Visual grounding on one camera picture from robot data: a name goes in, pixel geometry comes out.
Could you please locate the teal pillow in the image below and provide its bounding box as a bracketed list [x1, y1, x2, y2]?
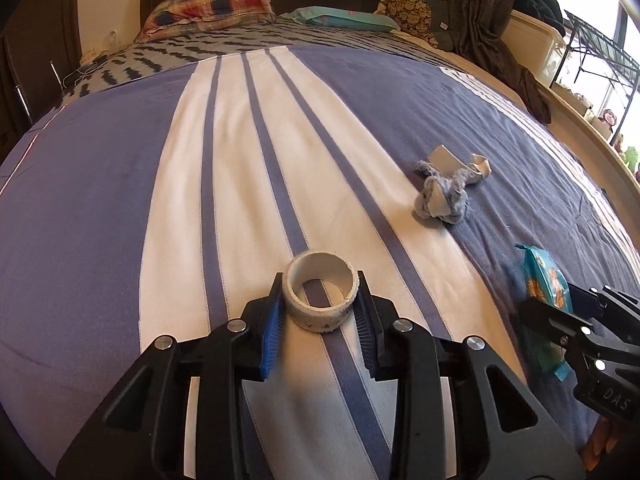
[281, 5, 402, 34]

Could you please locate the dark nightstand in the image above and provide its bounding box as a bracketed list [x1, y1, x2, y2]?
[59, 46, 118, 92]

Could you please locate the white charger cable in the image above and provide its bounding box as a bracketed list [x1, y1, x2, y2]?
[62, 50, 108, 86]

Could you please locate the white storage box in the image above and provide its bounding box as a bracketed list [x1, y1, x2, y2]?
[499, 9, 567, 89]

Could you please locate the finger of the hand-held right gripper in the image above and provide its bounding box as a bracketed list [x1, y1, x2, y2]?
[569, 284, 640, 333]
[517, 299, 603, 368]

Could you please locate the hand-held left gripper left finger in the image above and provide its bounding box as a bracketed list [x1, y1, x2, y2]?
[55, 272, 289, 480]

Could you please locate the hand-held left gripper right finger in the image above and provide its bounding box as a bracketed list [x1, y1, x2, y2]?
[351, 270, 587, 480]

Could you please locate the white crumpled paper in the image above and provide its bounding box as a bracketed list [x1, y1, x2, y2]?
[429, 144, 494, 184]

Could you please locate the dark wooden wardrobe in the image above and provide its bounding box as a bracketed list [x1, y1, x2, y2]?
[0, 0, 82, 137]

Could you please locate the black metal rack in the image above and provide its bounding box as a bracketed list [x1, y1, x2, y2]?
[551, 9, 640, 122]

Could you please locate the person's right hand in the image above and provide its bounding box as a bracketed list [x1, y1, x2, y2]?
[581, 416, 628, 472]

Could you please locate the patterned plush cushion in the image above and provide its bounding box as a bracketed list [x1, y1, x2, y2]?
[376, 0, 452, 52]

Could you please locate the black jacket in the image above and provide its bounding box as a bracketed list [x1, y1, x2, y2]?
[514, 0, 567, 37]

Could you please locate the blue snack packet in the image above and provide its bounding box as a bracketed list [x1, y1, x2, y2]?
[515, 244, 576, 381]

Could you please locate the grey-blue cloth scrap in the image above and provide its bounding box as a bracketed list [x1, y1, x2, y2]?
[412, 159, 474, 227]

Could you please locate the plaid pillow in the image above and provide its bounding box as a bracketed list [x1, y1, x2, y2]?
[136, 0, 276, 44]

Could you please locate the white tape roll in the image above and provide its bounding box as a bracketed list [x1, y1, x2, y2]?
[282, 251, 361, 335]

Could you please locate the brown curtain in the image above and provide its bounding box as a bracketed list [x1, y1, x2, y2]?
[446, 0, 552, 125]

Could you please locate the zigzag patterned sheet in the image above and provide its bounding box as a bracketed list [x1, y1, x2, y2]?
[59, 15, 463, 107]

